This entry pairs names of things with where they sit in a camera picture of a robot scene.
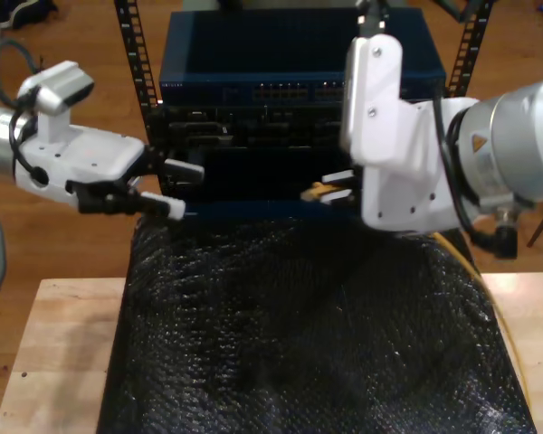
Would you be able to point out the black bubble wrap mat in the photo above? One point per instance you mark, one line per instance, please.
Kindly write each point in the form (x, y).
(253, 361)

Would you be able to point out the blue network switch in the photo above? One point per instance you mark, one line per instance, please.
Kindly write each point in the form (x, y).
(253, 45)

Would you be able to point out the black rack frame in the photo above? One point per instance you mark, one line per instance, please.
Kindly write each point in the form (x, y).
(133, 45)

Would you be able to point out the dark sneaker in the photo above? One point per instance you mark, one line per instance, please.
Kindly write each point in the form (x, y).
(27, 11)

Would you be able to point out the black server unit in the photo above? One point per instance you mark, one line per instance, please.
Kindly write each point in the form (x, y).
(253, 129)

